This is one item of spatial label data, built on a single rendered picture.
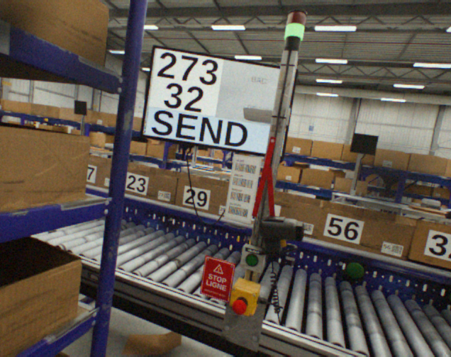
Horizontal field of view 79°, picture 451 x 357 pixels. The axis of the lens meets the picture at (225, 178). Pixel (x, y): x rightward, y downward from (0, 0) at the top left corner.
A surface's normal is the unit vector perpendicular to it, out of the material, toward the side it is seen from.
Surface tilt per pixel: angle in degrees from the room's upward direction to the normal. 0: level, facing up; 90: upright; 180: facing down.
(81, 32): 91
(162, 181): 90
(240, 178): 90
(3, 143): 90
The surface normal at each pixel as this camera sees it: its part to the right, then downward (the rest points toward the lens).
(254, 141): 0.03, 0.04
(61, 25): 0.93, 0.19
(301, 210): -0.32, 0.05
